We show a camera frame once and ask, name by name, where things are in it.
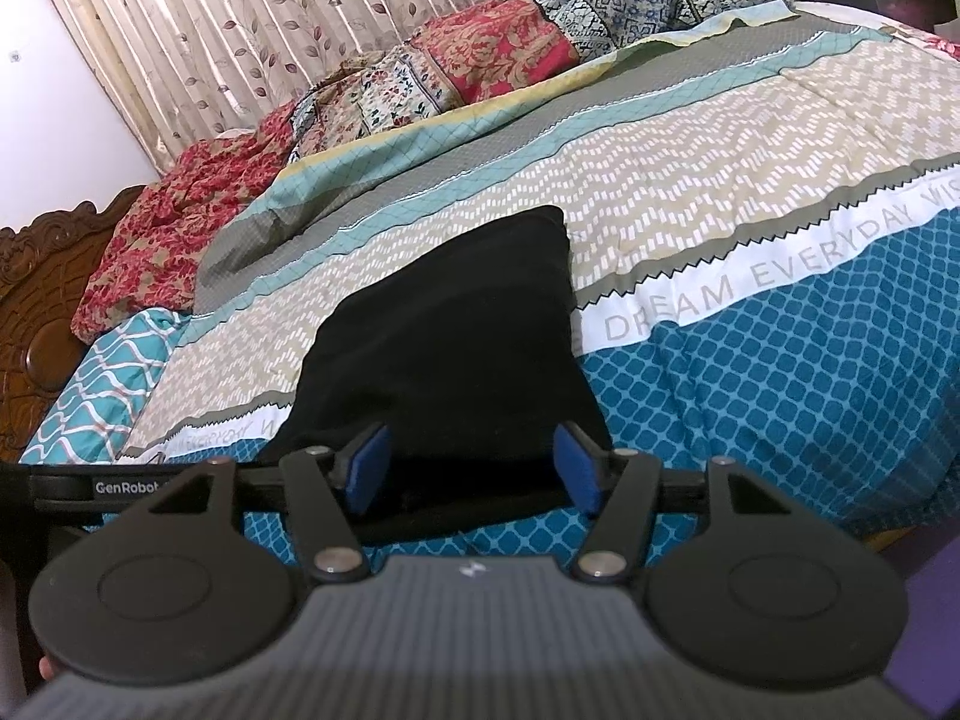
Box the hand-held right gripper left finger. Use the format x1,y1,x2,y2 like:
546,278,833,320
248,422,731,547
148,422,392,584

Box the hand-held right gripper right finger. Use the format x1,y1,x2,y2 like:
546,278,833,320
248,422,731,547
552,421,797,586

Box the black pants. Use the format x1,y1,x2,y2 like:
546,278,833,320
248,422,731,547
279,204,614,542

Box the teal wave pattern pillow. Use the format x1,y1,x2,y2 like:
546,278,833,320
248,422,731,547
19,306,192,466

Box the carved wooden headboard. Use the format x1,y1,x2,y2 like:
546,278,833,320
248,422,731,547
0,184,147,464

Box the red crumpled floral cloth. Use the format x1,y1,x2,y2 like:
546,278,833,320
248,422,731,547
70,99,302,344

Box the teal beige patterned bedspread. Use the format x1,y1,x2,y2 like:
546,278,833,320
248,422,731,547
112,1,960,567

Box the cream floral cloth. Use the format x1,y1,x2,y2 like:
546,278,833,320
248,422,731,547
289,45,470,160

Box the purple mat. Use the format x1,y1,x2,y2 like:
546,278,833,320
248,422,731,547
879,536,960,720

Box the red gold floral cloth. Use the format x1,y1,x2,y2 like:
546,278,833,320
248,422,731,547
407,0,582,104

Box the beige leaf print curtain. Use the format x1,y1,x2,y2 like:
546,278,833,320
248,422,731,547
22,0,623,175

